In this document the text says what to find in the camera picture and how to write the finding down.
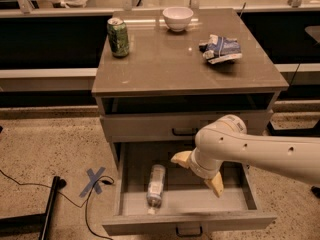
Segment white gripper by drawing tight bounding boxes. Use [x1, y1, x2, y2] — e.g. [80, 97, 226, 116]
[171, 148, 224, 198]

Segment clear blue plastic bottle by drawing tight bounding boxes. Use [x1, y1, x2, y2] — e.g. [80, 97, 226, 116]
[146, 164, 166, 215]

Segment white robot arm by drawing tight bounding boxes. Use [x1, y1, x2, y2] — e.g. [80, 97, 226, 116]
[171, 115, 320, 196]

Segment open grey middle drawer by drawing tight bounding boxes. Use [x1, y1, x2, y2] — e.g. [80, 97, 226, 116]
[103, 140, 276, 237]

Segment grey drawer cabinet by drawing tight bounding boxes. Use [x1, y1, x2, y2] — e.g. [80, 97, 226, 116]
[91, 7, 290, 240]

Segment closed grey upper drawer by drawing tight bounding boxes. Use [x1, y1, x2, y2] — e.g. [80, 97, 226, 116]
[99, 110, 274, 143]

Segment blue tape cross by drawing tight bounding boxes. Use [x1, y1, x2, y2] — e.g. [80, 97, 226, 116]
[79, 167, 105, 198]

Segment blue white chip bag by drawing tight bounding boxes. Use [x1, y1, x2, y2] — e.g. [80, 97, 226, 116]
[199, 34, 242, 65]

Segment white bowl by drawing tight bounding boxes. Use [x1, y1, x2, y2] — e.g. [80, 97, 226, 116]
[162, 7, 193, 32]

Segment green soda can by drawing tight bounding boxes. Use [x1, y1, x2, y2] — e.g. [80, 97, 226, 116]
[107, 17, 129, 57]

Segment black stand leg left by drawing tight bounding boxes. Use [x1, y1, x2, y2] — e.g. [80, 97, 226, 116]
[0, 176, 66, 240]

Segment black floor cable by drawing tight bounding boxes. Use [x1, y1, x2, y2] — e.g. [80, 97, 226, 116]
[0, 168, 115, 240]

